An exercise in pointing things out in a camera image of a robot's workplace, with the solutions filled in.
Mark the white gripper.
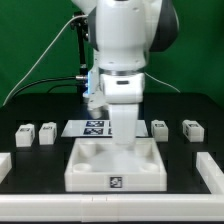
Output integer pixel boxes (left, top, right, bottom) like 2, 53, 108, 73
101, 73, 144, 146

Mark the white square tabletop part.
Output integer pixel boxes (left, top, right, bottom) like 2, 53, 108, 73
64, 138, 167, 192

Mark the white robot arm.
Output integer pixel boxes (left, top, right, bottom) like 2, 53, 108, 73
71, 0, 179, 146

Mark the white sheet with tags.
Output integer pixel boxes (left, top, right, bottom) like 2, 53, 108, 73
60, 119, 149, 138

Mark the white right fence piece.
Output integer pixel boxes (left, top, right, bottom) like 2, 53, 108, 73
196, 152, 224, 195

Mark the white fence piece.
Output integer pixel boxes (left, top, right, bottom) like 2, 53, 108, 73
196, 152, 224, 195
0, 153, 12, 183

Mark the white left fence piece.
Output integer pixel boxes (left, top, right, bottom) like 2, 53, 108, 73
0, 153, 12, 183

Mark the black cable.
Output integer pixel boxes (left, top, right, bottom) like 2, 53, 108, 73
9, 76, 88, 98

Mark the black camera stand pole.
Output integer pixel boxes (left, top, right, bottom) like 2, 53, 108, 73
74, 12, 88, 94

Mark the grey cable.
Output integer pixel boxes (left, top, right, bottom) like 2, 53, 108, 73
2, 14, 83, 107

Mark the white front fence rail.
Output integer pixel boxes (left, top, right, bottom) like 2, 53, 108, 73
0, 194, 224, 222

